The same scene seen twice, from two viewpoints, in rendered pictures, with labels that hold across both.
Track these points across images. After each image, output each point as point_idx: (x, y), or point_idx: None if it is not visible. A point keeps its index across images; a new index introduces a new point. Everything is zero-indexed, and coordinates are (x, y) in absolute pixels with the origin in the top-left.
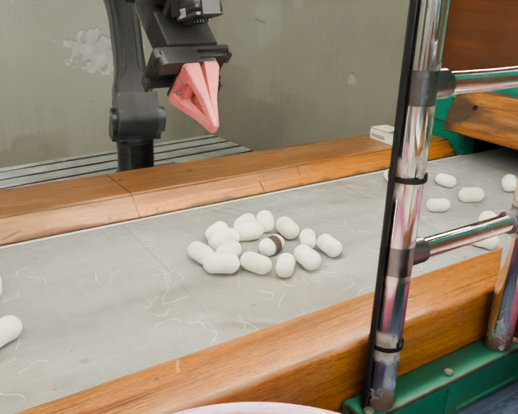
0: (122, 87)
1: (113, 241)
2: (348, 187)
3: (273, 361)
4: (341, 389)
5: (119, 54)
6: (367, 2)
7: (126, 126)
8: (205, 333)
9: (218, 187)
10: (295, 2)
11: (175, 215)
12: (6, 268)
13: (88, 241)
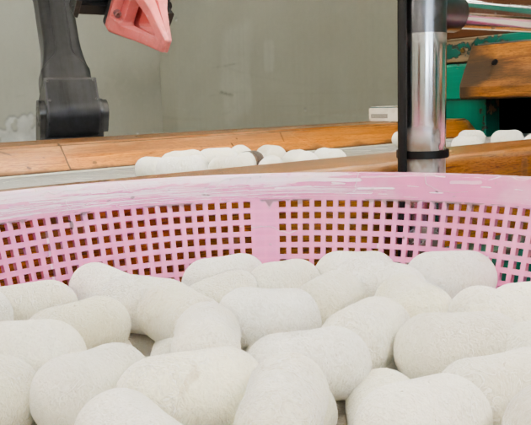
0: (51, 72)
1: (31, 180)
2: (347, 151)
3: (259, 173)
4: (366, 242)
5: (47, 34)
6: (350, 51)
7: (56, 118)
8: None
9: (177, 145)
10: (265, 64)
11: (120, 169)
12: None
13: None
